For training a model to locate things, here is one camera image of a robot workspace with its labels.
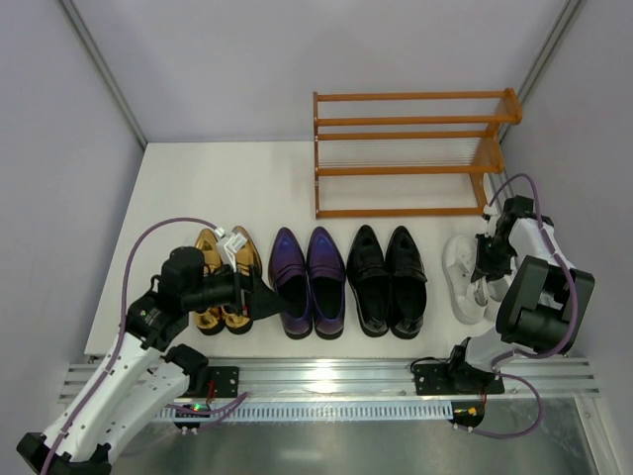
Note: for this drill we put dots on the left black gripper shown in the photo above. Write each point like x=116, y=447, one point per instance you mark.
x=247, y=295

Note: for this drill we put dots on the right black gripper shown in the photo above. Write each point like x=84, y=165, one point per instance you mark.
x=489, y=258

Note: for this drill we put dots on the white sneaker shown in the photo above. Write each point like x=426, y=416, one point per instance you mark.
x=469, y=299
x=494, y=292

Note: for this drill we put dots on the black patent loafer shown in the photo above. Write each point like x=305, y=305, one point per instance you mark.
x=370, y=282
x=408, y=285

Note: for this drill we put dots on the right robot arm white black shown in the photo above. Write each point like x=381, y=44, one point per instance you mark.
x=515, y=274

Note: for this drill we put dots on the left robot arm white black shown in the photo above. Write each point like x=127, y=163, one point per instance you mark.
x=144, y=371

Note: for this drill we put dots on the orange wooden shoe shelf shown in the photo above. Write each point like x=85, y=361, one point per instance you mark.
x=460, y=138

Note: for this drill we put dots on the left purple loafer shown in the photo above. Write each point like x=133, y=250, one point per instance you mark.
x=287, y=273

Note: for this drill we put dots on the purple loafer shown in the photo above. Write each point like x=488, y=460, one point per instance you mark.
x=327, y=278
x=287, y=273

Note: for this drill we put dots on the right gold loafer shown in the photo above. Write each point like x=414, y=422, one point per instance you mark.
x=237, y=316

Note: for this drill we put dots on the right purple loafer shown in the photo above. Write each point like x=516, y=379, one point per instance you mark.
x=327, y=278

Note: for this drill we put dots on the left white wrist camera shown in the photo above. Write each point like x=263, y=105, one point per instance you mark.
x=228, y=247

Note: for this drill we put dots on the aluminium mounting rail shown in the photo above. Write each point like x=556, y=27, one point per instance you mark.
x=302, y=379

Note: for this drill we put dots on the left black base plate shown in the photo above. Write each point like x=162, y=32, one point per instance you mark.
x=219, y=382

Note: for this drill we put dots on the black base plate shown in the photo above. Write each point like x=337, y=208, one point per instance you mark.
x=219, y=382
x=439, y=378

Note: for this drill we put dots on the slotted grey cable duct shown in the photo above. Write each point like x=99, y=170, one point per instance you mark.
x=259, y=411

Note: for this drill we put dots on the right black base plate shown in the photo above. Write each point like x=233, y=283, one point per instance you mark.
x=439, y=378

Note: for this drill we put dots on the right aluminium corner post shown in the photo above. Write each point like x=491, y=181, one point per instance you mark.
x=552, y=42

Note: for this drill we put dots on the aluminium corner post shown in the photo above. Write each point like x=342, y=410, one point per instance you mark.
x=80, y=29
x=552, y=42

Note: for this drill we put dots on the left aluminium corner post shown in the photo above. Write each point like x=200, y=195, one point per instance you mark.
x=80, y=29

